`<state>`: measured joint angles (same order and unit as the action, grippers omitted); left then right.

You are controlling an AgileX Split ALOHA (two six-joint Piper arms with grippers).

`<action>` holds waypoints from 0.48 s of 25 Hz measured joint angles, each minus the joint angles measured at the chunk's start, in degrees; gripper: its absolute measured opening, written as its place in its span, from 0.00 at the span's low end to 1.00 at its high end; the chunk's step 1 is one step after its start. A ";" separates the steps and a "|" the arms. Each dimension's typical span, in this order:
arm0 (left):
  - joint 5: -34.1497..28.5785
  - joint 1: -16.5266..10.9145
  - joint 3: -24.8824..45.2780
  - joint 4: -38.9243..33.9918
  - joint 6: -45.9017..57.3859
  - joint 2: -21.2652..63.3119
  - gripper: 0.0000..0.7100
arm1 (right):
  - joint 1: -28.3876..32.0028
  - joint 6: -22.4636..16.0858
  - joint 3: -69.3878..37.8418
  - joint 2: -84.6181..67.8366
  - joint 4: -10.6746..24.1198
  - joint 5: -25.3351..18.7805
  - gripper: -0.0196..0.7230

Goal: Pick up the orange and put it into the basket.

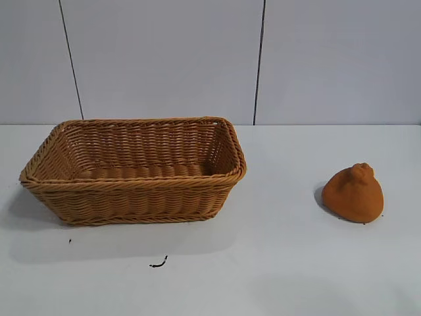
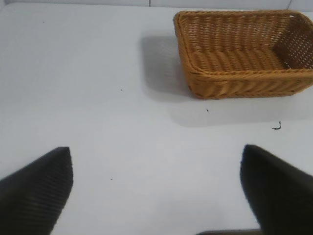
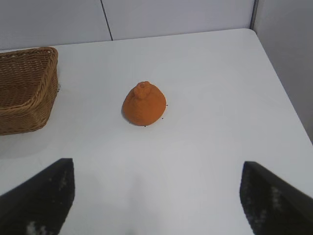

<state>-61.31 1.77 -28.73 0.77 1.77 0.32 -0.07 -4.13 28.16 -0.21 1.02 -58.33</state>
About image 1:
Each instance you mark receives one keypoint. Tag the brown woven wicker basket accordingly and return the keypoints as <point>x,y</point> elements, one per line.
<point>131,200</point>

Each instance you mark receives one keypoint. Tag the knobbed orange fruit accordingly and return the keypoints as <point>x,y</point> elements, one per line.
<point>353,197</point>

